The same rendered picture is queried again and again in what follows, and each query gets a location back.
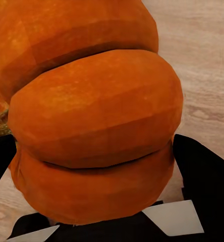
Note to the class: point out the pumpkin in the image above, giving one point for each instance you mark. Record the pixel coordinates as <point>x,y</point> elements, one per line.
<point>92,107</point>

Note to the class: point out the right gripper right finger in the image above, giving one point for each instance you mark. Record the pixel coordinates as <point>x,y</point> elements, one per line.
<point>203,176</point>

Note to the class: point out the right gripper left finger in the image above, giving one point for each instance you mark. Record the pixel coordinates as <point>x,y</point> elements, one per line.
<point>7,152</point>

